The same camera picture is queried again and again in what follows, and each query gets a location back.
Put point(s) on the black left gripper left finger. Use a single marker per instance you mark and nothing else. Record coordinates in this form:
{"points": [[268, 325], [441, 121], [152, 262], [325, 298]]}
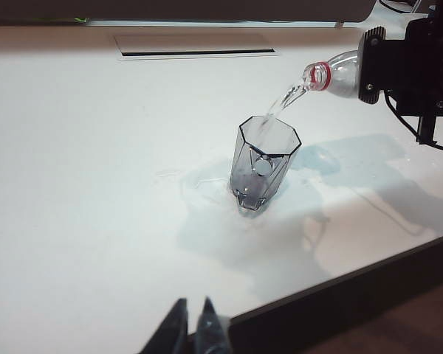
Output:
{"points": [[171, 328]]}

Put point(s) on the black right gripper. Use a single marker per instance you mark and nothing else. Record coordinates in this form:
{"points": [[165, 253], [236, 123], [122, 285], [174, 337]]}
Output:
{"points": [[424, 66]]}

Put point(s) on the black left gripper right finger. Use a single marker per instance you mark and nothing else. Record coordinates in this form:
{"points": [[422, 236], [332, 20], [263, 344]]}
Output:
{"points": [[212, 332]]}

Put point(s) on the Nongfu Spring water bottle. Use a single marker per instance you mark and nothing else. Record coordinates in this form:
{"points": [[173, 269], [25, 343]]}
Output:
{"points": [[343, 73]]}

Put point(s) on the transparent grey faceted mug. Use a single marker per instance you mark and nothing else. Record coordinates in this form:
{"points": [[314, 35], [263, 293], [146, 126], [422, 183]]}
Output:
{"points": [[260, 173]]}

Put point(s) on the white divider support foot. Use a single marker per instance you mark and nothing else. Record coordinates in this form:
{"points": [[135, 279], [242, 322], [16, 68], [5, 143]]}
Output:
{"points": [[338, 25]]}

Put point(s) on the green package behind divider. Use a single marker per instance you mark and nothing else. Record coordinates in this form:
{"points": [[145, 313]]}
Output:
{"points": [[81, 19]]}

